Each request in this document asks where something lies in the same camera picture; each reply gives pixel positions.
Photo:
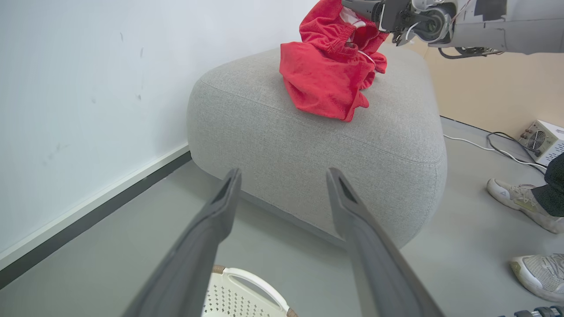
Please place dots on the beige power supply box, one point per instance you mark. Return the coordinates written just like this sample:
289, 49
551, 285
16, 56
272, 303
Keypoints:
544, 141

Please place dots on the red t-shirt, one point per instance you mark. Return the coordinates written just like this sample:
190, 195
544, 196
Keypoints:
324, 83

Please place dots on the red mesh shorts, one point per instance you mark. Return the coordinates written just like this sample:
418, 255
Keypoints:
335, 31

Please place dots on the black ridged object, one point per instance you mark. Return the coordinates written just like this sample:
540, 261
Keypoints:
539, 312

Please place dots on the white perforated laundry basket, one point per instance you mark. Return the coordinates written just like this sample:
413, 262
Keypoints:
242, 295

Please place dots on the dark trouser leg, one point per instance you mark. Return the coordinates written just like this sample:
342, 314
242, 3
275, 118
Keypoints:
553, 189

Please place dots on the beige sneaker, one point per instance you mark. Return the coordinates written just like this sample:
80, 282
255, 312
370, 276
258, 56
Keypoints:
520, 200
542, 275

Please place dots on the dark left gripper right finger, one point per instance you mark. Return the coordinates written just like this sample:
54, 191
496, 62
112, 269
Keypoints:
374, 255

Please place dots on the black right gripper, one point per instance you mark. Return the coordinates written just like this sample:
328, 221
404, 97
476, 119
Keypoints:
394, 20

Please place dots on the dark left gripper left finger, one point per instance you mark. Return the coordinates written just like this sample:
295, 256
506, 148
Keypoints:
194, 255

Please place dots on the grey fabric ottoman seat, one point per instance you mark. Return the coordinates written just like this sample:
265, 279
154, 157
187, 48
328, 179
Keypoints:
308, 167

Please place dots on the white black skirting board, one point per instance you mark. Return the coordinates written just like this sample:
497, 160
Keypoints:
88, 211

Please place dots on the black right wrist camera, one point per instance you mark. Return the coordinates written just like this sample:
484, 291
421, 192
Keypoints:
434, 24

